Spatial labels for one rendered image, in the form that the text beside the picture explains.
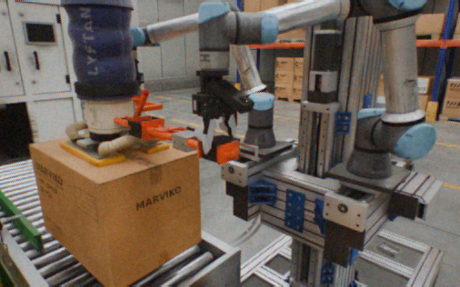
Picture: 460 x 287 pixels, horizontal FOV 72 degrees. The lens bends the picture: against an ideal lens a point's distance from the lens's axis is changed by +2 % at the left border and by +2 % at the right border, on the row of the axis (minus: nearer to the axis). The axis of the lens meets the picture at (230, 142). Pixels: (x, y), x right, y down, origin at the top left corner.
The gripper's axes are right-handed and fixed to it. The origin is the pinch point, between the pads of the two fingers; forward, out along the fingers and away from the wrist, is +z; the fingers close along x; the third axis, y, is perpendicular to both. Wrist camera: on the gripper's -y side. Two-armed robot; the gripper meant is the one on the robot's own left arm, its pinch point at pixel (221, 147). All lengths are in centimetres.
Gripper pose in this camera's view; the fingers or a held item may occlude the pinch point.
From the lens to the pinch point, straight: 83.1
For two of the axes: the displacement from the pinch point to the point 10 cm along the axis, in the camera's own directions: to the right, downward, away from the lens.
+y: -7.3, -2.0, 6.6
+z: 0.0, 9.6, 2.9
